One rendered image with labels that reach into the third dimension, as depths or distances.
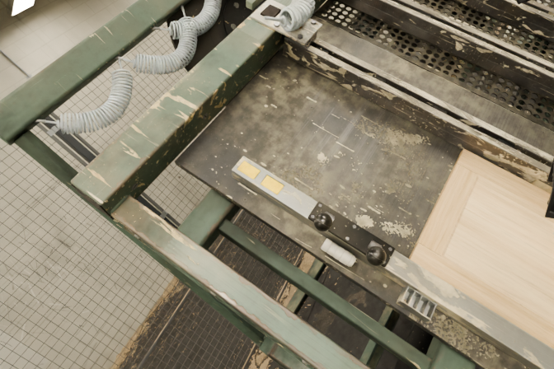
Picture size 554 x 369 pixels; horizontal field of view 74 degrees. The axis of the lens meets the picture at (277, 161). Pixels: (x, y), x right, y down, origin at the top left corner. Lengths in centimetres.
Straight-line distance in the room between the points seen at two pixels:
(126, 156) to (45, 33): 521
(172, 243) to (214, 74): 45
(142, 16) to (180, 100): 55
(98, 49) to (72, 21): 487
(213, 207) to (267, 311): 30
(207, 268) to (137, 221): 19
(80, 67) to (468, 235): 121
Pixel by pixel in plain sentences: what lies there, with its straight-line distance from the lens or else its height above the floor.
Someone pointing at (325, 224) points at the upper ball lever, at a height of 153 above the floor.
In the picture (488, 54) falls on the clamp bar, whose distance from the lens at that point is 134.
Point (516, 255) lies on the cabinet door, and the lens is 105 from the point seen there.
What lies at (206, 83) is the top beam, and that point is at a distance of 99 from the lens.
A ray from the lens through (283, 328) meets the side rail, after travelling 80.
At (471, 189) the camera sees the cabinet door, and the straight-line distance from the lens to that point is 106.
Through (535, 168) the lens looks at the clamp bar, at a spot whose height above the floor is 118.
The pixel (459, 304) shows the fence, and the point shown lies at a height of 120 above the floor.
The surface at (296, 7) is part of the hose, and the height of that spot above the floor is 185.
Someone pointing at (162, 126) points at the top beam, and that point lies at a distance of 93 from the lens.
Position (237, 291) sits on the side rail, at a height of 153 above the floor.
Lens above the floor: 191
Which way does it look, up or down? 19 degrees down
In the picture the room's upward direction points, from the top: 43 degrees counter-clockwise
